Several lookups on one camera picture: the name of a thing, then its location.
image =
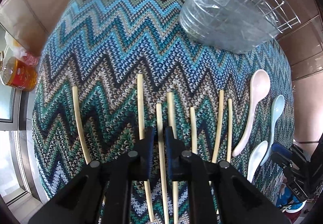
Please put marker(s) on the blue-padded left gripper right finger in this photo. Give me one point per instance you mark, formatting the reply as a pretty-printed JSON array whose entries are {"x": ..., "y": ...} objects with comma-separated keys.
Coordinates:
[{"x": 174, "y": 149}]

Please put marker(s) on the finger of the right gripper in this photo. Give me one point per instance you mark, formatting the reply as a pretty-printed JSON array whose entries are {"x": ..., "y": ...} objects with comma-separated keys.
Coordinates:
[
  {"x": 278, "y": 148},
  {"x": 280, "y": 160}
]

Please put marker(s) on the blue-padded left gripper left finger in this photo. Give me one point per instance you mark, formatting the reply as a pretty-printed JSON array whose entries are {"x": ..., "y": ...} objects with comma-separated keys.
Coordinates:
[{"x": 141, "y": 165}]

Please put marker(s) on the white ceramic spoon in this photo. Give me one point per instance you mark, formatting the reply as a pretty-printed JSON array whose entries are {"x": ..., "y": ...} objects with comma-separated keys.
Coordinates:
[{"x": 255, "y": 159}]

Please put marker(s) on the bamboo chopstick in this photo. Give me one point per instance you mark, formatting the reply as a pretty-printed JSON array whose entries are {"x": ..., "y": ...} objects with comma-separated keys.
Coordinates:
[
  {"x": 162, "y": 162},
  {"x": 172, "y": 123},
  {"x": 77, "y": 114},
  {"x": 230, "y": 129},
  {"x": 193, "y": 130},
  {"x": 219, "y": 126},
  {"x": 141, "y": 132}
]

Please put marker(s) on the light blue ceramic spoon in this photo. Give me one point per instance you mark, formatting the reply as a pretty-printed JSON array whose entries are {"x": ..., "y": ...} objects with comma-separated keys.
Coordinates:
[{"x": 277, "y": 109}]

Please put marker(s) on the pink ceramic spoon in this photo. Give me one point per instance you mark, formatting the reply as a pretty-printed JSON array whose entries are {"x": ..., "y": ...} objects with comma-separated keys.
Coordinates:
[{"x": 260, "y": 85}]

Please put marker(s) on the zigzag knitted table cloth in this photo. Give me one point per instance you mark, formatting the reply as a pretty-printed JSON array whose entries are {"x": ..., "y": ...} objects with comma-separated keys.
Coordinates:
[{"x": 101, "y": 46}]

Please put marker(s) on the orange drink bottle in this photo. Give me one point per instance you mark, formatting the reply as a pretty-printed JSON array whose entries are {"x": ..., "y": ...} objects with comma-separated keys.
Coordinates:
[{"x": 17, "y": 74}]

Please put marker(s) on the white plastic bag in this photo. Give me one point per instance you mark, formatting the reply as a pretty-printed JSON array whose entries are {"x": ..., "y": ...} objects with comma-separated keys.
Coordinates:
[{"x": 20, "y": 52}]

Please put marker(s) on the wire utensil basket with liner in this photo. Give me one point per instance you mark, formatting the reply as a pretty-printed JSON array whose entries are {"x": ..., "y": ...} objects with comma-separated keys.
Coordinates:
[{"x": 237, "y": 26}]

